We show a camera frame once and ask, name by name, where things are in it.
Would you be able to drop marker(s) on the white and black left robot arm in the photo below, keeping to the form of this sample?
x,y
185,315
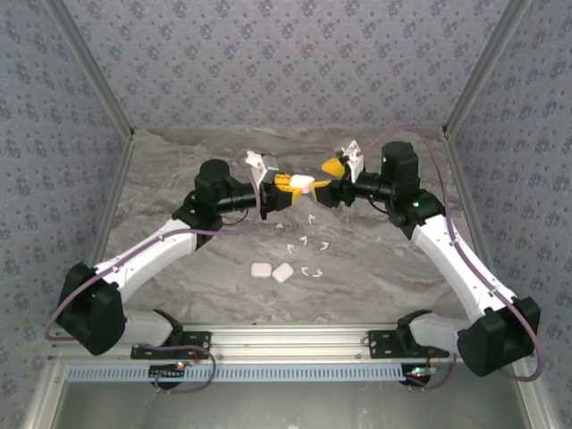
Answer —
x,y
147,254

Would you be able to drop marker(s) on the grey metal base plate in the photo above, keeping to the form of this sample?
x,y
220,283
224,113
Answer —
x,y
286,406

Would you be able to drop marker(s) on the aluminium frame bar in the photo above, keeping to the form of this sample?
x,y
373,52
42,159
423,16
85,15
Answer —
x,y
538,406
42,397

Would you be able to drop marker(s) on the aluminium corner post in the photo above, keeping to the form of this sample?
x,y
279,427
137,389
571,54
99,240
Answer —
x,y
93,67
483,67

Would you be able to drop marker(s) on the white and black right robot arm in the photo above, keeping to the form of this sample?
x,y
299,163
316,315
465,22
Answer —
x,y
451,263

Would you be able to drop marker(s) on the white charging case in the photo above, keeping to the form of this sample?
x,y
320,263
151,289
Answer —
x,y
301,182
261,270
282,272

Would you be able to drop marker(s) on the aluminium table side rail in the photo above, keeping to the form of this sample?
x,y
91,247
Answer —
x,y
465,192
111,201

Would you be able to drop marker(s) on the black controller board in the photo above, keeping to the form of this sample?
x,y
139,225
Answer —
x,y
418,377
165,373

